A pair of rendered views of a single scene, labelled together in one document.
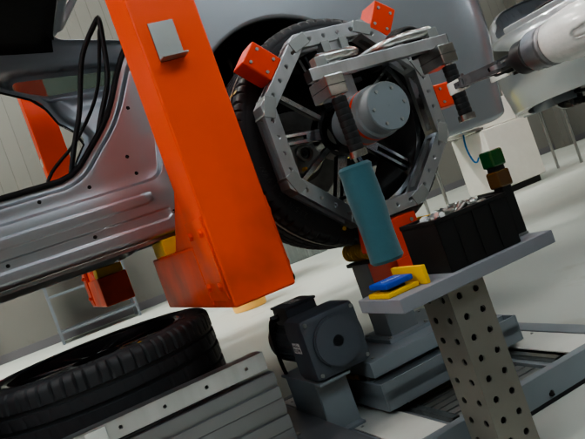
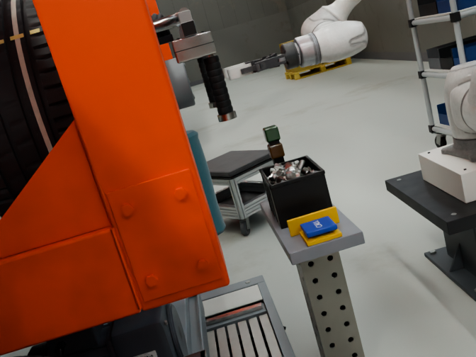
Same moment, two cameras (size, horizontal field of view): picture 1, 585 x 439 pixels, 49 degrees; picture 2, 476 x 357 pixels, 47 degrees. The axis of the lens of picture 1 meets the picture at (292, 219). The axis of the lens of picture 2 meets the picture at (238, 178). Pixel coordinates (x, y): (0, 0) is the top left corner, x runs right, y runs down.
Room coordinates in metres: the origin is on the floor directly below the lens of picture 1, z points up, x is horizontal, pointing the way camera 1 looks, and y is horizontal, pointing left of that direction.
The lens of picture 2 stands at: (1.06, 0.98, 0.92)
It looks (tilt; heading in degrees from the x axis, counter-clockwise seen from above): 14 degrees down; 291
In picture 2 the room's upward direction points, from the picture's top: 16 degrees counter-clockwise
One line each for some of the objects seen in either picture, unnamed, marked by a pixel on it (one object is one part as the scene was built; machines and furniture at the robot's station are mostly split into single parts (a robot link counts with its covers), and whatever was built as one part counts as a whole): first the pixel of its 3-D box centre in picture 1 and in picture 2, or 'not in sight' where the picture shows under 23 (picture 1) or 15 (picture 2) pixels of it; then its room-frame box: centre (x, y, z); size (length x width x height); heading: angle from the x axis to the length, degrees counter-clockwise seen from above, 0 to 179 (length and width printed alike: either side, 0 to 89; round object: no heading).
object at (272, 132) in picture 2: (492, 158); (271, 133); (1.50, -0.49, 0.64); 0.04 x 0.04 x 0.04; 24
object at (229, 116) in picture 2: (347, 124); (218, 86); (1.51, -0.20, 0.83); 0.04 x 0.04 x 0.16
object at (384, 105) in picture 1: (368, 116); (149, 91); (1.72, -0.28, 0.85); 0.21 x 0.14 x 0.14; 24
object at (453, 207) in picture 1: (458, 231); (294, 188); (1.43, -0.34, 0.51); 0.20 x 0.14 x 0.13; 113
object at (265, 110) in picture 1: (355, 123); not in sight; (1.79, -0.26, 0.85); 0.54 x 0.07 x 0.54; 114
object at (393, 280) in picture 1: (391, 284); (319, 228); (1.35, -0.15, 0.47); 0.07 x 0.07 x 0.02; 24
